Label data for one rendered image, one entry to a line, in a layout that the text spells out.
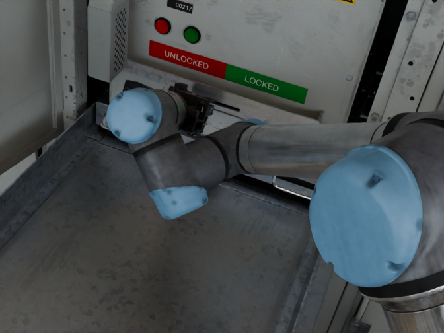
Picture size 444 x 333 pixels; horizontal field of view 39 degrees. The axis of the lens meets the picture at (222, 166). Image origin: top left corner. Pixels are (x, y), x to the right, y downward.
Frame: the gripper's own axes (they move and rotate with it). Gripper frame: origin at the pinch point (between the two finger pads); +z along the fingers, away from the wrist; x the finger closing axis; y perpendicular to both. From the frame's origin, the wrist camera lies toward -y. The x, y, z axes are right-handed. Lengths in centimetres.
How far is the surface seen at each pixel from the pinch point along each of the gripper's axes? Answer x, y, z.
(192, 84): 4.2, -0.1, -1.0
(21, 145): -18.8, -32.7, 1.2
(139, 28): 11.3, -13.6, -0.5
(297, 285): -23.6, 30.6, -7.2
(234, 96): 4.5, 8.3, -1.2
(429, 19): 25.6, 36.5, -13.7
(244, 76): 8.5, 8.6, 1.1
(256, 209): -16.2, 17.7, 6.3
